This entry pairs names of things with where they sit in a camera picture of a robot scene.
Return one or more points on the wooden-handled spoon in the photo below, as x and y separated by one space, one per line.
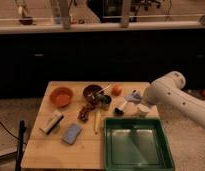
98 92

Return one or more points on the grey-blue towel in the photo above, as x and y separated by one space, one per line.
133 97

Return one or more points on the orange fruit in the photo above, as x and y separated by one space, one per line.
116 90

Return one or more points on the brown-red toy pieces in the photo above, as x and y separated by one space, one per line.
84 112

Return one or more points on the black pole stand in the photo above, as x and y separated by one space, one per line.
19 155

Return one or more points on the dark metal tin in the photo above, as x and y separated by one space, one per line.
104 101

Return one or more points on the wooden block eraser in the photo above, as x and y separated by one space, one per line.
52 122

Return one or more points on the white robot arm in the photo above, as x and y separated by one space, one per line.
168 90

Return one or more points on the blue sponge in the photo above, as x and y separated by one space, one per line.
71 133

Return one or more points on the green plastic tray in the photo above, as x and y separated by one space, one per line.
136 144

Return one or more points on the white cup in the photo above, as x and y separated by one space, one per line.
143 110

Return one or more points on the orange bowl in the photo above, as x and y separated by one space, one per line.
61 96

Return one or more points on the dark red background bowl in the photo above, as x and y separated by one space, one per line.
26 20

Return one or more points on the dark brown bowl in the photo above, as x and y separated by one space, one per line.
90 89

